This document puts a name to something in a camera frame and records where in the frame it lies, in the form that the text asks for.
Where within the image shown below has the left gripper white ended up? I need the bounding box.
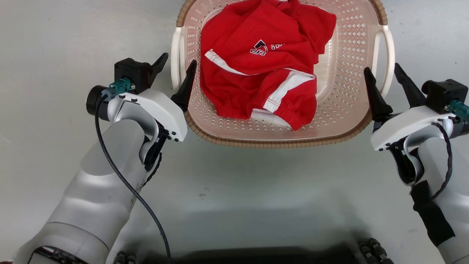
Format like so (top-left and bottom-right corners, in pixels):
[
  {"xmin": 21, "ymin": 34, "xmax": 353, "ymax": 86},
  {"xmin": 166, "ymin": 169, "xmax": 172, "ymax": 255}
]
[{"xmin": 108, "ymin": 52, "xmax": 197, "ymax": 143}]

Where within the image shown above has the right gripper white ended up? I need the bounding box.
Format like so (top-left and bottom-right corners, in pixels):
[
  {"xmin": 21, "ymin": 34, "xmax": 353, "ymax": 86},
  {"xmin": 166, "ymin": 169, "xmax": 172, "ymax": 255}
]
[{"xmin": 364, "ymin": 63, "xmax": 455, "ymax": 151}]

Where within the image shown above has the beige plastic laundry basket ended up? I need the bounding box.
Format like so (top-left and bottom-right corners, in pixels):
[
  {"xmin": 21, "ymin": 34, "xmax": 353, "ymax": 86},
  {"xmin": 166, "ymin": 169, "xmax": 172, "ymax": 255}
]
[{"xmin": 170, "ymin": 0, "xmax": 395, "ymax": 149}]

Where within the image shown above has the red and white garment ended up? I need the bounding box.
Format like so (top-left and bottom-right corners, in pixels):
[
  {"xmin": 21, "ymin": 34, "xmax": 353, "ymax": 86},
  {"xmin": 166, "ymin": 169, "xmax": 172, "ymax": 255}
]
[{"xmin": 200, "ymin": 0, "xmax": 337, "ymax": 131}]

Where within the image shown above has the left teal cable connector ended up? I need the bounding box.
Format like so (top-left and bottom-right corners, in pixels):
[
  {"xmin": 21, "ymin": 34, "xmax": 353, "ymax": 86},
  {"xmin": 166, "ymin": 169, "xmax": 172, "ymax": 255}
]
[{"xmin": 109, "ymin": 78, "xmax": 135, "ymax": 98}]

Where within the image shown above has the teal cable connector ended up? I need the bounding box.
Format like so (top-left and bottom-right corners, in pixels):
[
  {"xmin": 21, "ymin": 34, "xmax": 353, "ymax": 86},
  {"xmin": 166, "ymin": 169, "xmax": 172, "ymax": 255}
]
[
  {"xmin": 448, "ymin": 100, "xmax": 469, "ymax": 120},
  {"xmin": 109, "ymin": 78, "xmax": 135, "ymax": 98}
]

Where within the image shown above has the right teal cable connector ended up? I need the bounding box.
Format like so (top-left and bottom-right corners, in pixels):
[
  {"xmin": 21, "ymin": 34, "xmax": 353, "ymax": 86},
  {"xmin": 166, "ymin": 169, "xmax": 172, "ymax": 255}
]
[{"xmin": 448, "ymin": 100, "xmax": 469, "ymax": 120}]

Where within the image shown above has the right arm braided black cable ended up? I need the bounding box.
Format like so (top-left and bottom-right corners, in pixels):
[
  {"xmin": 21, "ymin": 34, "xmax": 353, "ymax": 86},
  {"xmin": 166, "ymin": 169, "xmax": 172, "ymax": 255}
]
[{"xmin": 429, "ymin": 122, "xmax": 453, "ymax": 200}]

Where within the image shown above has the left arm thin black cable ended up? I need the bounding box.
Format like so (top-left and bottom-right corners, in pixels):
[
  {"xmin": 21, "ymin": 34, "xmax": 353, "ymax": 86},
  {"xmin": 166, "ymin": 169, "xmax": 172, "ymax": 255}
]
[{"xmin": 95, "ymin": 93, "xmax": 172, "ymax": 264}]

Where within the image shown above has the black strap on right arm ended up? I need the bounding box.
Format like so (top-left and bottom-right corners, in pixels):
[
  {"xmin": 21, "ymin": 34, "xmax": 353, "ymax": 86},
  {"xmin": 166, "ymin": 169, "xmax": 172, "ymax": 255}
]
[{"xmin": 410, "ymin": 180, "xmax": 456, "ymax": 247}]

